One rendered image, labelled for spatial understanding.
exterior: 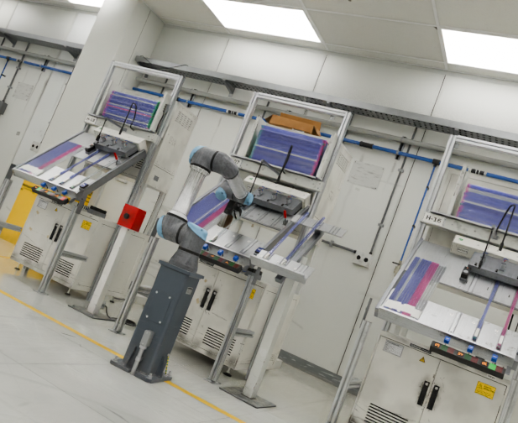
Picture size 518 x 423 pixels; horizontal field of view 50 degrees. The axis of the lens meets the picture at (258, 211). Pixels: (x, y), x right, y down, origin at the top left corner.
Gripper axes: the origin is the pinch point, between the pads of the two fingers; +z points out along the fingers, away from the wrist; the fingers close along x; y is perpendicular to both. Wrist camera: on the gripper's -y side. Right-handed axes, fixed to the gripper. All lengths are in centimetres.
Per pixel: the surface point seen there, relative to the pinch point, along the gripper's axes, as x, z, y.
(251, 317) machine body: -30, 40, -38
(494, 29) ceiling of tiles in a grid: -94, -46, 222
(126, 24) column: 286, -3, 212
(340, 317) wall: -37, 163, 72
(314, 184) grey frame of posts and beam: -31, -3, 49
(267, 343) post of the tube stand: -57, 22, -60
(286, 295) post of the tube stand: -57, 6, -37
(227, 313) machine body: -14, 42, -41
